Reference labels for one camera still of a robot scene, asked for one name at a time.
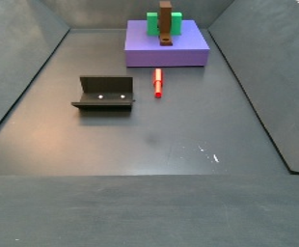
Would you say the purple base block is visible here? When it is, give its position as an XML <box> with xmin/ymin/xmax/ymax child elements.
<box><xmin>126</xmin><ymin>20</ymin><xmax>210</xmax><ymax>68</ymax></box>

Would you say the black angle fixture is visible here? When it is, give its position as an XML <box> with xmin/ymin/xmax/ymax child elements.
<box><xmin>71</xmin><ymin>75</ymin><xmax>134</xmax><ymax>110</ymax></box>

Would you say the green U-shaped block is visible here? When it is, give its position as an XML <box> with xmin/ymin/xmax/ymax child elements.
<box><xmin>146</xmin><ymin>13</ymin><xmax>183</xmax><ymax>36</ymax></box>

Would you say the brown L-shaped bracket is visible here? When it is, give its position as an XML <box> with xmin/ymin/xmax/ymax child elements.
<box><xmin>159</xmin><ymin>1</ymin><xmax>173</xmax><ymax>46</ymax></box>

